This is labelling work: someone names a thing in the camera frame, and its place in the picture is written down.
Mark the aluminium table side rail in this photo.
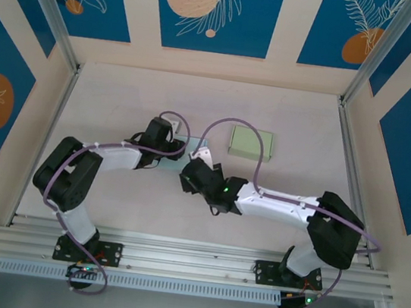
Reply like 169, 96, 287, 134
5, 56, 84, 234
315, 98, 397, 270

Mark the white slotted cable duct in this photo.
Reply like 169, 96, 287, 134
0, 251, 285, 308

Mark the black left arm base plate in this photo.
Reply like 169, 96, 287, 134
52, 233, 126, 269

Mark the aluminium mounting rail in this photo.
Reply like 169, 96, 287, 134
0, 211, 400, 308

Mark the slanted aluminium frame post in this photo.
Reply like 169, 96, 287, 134
337, 0, 411, 116
2, 0, 91, 75

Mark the blue paper box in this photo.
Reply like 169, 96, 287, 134
160, 132, 211, 178

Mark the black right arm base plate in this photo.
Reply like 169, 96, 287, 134
251, 258, 326, 294

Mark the green paper box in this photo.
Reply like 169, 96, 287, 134
226, 124, 277, 163

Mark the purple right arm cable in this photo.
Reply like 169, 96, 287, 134
175, 113, 397, 308

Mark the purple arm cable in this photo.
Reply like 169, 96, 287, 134
29, 94, 195, 306
175, 113, 397, 308

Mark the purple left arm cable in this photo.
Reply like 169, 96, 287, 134
29, 94, 195, 306

